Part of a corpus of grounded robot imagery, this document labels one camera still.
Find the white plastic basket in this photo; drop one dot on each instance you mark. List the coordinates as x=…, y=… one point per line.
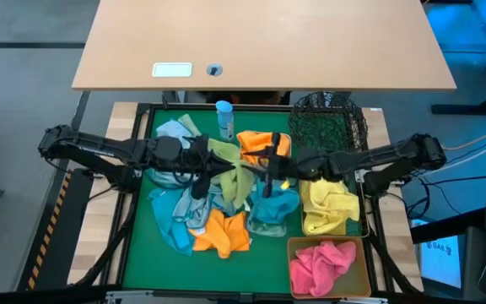
x=289, y=141

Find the white rectangular desk plate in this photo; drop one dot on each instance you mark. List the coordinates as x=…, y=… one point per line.
x=172, y=69

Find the clear plastic bin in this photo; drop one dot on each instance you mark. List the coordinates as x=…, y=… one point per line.
x=268, y=231

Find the orange microfiber towel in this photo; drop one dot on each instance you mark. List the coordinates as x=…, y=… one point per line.
x=251, y=141
x=222, y=234
x=283, y=148

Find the pink microfiber towel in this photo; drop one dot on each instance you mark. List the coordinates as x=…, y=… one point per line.
x=310, y=278
x=336, y=253

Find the tan plastic tray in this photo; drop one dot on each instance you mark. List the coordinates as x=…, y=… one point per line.
x=359, y=283

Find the black beam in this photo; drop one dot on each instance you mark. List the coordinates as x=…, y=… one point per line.
x=445, y=228

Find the round black mesh basket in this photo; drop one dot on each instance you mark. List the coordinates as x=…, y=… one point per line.
x=327, y=122

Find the blue spray bottle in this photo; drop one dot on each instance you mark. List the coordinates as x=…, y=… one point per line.
x=225, y=122

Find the round grey desk grommet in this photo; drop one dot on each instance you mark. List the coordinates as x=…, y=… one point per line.
x=214, y=69

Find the beige wooden desk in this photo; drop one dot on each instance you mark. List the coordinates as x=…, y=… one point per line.
x=268, y=38

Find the white box with lettering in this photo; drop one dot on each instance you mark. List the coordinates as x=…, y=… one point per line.
x=441, y=262

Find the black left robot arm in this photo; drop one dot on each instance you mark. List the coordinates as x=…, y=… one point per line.
x=99, y=148

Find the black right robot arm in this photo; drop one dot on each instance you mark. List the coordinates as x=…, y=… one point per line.
x=386, y=154

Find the teal microfiber towel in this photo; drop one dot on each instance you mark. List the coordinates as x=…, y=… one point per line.
x=272, y=209
x=163, y=215

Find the silver aluminium rail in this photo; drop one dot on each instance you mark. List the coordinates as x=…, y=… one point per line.
x=142, y=295

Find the grey microfiber towel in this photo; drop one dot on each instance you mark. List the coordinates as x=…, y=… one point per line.
x=192, y=211
x=171, y=128

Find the green table mat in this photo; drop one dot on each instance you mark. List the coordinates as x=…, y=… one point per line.
x=226, y=274

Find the green microfiber towel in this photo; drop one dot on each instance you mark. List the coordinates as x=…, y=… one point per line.
x=189, y=124
x=234, y=190

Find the black yellow hazard strip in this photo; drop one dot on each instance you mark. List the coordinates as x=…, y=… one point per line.
x=42, y=249

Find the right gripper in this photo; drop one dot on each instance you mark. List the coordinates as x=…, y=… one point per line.
x=298, y=166

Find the black desk foot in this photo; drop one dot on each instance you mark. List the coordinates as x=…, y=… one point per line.
x=458, y=110

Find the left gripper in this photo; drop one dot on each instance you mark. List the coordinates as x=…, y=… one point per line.
x=196, y=160

